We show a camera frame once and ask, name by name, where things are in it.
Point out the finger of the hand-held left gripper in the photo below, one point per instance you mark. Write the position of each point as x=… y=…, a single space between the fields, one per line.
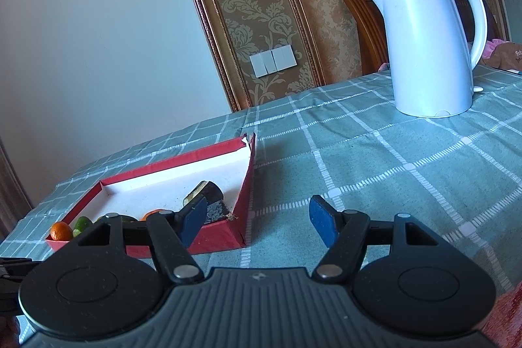
x=16 y=266

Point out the white electric kettle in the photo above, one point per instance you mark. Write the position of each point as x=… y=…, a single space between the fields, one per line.
x=428 y=46

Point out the small orange tangerine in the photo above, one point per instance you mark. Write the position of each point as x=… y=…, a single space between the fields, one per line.
x=149 y=215

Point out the brown patterned curtain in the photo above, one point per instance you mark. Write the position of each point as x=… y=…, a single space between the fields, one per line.
x=8 y=189

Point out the pink patterned garment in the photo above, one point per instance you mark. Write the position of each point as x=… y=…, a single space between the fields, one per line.
x=505 y=321

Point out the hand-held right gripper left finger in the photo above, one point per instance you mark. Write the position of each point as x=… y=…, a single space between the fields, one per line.
x=193 y=220

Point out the wooden headboard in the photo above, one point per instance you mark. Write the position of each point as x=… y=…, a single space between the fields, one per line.
x=367 y=30

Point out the white wall switch panel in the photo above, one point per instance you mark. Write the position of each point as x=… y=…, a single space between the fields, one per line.
x=273 y=60

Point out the eggplant piece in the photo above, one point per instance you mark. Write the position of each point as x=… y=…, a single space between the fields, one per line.
x=208 y=191

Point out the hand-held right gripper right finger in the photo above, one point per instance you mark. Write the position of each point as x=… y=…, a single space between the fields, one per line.
x=324 y=222

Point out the red cardboard box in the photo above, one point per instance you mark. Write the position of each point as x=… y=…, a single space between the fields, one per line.
x=220 y=236

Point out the large orange tangerine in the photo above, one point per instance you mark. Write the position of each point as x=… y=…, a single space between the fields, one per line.
x=61 y=231

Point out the green tomato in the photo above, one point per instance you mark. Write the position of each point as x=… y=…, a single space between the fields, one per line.
x=129 y=218

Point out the green checked tablecloth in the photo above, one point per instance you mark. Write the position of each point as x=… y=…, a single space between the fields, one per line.
x=408 y=189

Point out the pink and brown cloth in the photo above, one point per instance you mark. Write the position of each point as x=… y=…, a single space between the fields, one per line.
x=509 y=56

